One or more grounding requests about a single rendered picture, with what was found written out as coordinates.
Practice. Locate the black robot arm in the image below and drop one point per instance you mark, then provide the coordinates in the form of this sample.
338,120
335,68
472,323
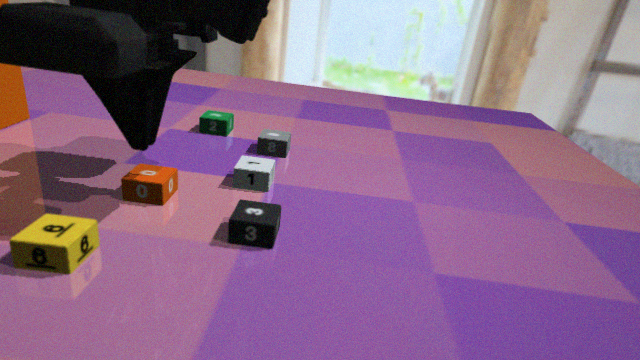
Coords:
235,20

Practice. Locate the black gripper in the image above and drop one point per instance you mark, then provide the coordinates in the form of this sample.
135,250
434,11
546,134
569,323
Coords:
124,49

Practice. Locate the yellow block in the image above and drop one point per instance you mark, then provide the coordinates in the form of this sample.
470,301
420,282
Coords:
55,243

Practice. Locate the green block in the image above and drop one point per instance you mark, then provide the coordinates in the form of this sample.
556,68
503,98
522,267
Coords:
216,123

